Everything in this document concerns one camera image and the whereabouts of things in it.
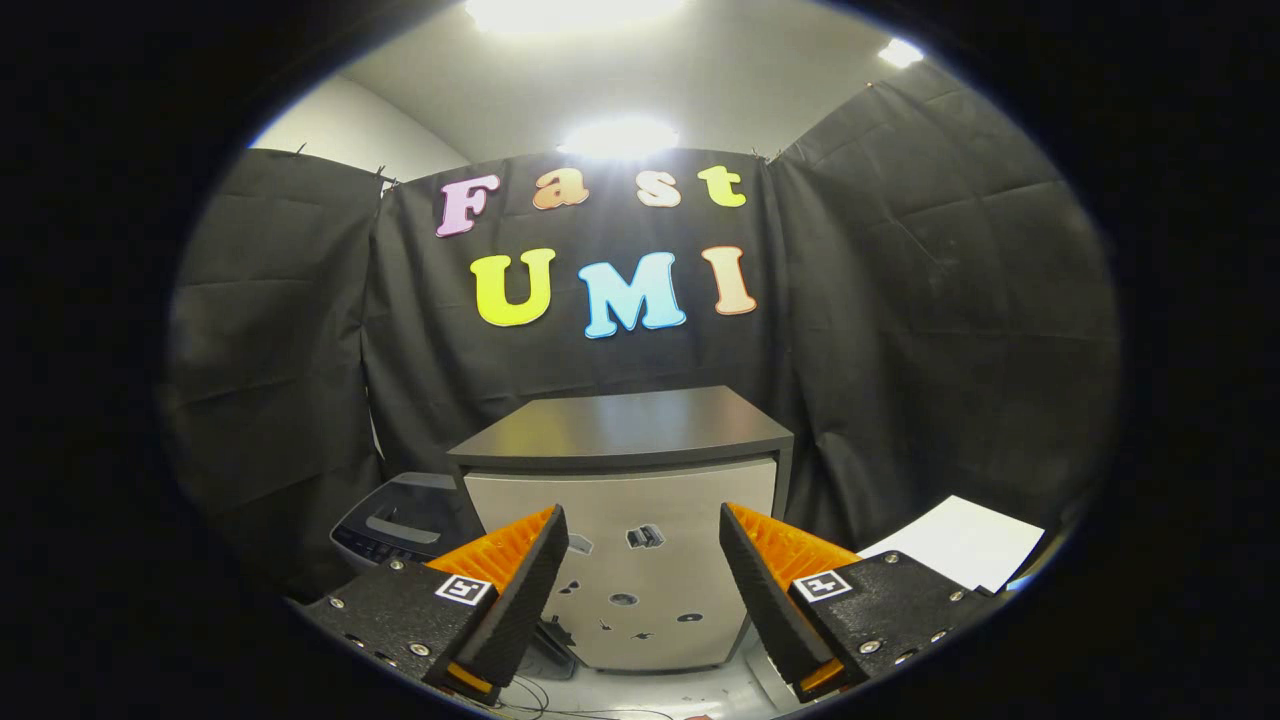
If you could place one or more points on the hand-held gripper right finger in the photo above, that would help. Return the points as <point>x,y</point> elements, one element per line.
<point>765,600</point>

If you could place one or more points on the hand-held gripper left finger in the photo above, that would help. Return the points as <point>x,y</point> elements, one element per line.
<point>525,600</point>

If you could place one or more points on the beige cabinet with dark top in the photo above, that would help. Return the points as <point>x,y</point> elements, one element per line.
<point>620,430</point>

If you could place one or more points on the white paper sheet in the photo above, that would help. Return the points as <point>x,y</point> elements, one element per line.
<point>960,540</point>

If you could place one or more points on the black backdrop cloth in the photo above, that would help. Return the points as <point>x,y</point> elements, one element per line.
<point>900,300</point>

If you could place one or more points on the ceiling light panel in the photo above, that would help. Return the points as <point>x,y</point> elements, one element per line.
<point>900,52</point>

